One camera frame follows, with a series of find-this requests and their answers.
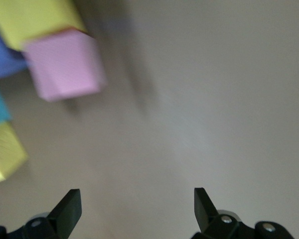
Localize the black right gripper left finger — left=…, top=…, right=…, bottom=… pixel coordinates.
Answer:
left=0, top=188, right=82, bottom=239

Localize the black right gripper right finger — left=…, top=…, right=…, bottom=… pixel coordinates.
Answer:
left=190, top=187, right=295, bottom=239

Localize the yellow foam cube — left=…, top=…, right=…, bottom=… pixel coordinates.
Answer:
left=0, top=0, right=88, bottom=52
left=0, top=121, right=29, bottom=185

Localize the pink foam cube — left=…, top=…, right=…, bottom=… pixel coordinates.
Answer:
left=22, top=29, right=108, bottom=103

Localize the purple foam cube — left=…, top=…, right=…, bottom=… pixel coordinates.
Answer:
left=0, top=18, right=28, bottom=79

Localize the brown table cover sheet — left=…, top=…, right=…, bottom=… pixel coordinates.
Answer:
left=0, top=0, right=299, bottom=239

